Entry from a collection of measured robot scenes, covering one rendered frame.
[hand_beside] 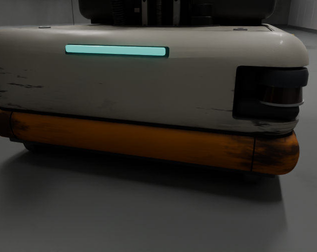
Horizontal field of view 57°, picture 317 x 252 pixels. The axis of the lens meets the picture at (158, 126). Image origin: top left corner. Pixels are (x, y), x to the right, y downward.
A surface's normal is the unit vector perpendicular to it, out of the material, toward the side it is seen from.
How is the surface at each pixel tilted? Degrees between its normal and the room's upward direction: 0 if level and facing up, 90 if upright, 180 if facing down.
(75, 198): 0
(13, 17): 90
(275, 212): 0
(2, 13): 90
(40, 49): 73
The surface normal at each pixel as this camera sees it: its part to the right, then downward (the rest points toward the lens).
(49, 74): -0.29, 0.33
